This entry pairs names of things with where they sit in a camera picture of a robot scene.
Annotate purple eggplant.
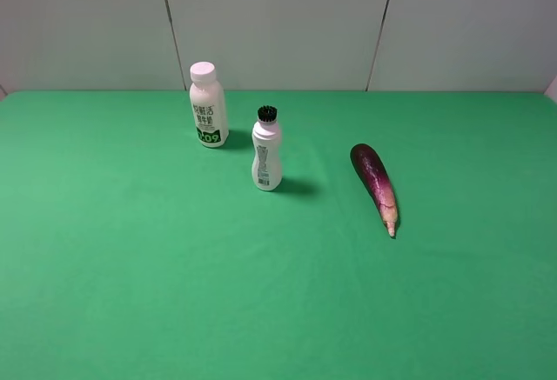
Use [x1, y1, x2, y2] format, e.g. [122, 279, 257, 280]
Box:
[350, 143, 399, 238]

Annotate white bottle with black brush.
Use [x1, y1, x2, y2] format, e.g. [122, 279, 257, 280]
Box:
[252, 105, 283, 191]

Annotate white milk bottle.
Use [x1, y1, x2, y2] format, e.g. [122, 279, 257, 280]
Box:
[189, 62, 229, 148]

